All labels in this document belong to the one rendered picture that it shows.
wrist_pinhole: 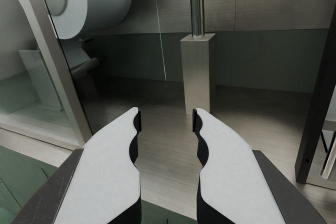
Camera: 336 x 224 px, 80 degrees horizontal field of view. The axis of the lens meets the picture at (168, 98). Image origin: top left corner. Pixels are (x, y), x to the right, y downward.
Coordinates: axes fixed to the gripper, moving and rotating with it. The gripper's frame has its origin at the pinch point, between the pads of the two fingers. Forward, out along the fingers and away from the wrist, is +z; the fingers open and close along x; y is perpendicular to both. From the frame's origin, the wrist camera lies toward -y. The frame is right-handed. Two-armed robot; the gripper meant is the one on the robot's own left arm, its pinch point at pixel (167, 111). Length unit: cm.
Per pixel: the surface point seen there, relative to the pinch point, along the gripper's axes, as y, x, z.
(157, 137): 34, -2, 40
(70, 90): 16.1, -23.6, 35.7
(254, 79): 24, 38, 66
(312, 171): 27.1, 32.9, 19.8
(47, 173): 51, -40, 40
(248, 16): 0, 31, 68
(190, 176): 33.0, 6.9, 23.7
